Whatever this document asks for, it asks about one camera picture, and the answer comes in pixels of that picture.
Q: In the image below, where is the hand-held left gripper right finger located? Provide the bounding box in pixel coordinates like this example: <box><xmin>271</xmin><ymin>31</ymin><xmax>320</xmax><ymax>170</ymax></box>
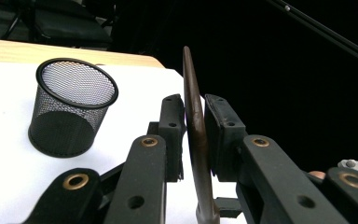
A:
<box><xmin>204</xmin><ymin>93</ymin><xmax>350</xmax><ymax>224</ymax></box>

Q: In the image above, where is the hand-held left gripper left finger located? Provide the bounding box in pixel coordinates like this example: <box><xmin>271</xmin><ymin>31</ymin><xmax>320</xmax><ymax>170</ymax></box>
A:
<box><xmin>103</xmin><ymin>92</ymin><xmax>186</xmax><ymax>224</ymax></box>

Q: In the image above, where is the black mesh cup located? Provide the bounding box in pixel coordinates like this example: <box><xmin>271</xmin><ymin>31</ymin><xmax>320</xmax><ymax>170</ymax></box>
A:
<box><xmin>27</xmin><ymin>57</ymin><xmax>119</xmax><ymax>159</ymax></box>

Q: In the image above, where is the white table cover sheet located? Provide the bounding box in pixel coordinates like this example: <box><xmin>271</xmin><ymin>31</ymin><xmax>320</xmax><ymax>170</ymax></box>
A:
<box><xmin>0</xmin><ymin>60</ymin><xmax>250</xmax><ymax>224</ymax></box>

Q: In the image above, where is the black folding chair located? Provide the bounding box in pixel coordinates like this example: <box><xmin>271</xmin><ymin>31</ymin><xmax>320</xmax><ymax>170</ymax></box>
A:
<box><xmin>0</xmin><ymin>0</ymin><xmax>114</xmax><ymax>50</ymax></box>

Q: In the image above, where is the light wooden table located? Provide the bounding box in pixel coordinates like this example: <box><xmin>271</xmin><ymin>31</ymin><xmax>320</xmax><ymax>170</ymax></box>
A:
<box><xmin>0</xmin><ymin>37</ymin><xmax>166</xmax><ymax>69</ymax></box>

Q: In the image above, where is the black metal frame stand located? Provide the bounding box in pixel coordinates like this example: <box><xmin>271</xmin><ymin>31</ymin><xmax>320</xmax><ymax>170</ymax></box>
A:
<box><xmin>265</xmin><ymin>0</ymin><xmax>358</xmax><ymax>68</ymax></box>

